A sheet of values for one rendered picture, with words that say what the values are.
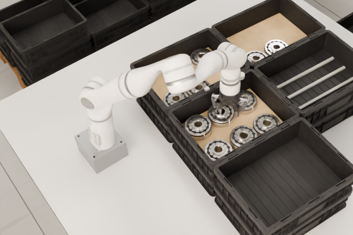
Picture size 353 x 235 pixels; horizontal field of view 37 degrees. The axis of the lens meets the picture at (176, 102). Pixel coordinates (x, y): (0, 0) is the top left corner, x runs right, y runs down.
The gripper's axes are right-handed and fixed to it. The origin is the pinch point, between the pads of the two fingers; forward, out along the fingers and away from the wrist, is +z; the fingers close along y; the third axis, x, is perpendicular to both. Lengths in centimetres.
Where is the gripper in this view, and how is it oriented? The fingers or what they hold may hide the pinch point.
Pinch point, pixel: (228, 112)
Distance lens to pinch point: 204.2
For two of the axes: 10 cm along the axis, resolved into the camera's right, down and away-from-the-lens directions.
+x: 2.2, -7.5, 6.2
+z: 0.5, 6.5, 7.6
